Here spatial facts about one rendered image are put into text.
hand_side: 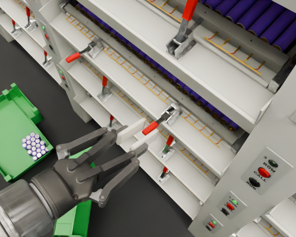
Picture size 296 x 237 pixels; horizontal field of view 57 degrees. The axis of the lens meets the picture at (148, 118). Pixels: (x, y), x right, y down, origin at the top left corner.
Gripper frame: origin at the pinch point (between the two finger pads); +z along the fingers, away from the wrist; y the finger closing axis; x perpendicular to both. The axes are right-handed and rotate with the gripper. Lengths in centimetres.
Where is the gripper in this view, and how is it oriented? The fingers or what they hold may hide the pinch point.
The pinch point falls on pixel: (137, 136)
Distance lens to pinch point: 52.9
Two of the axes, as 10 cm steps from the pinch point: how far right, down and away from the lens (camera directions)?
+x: 1.7, -6.5, -7.4
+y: 6.9, 6.2, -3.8
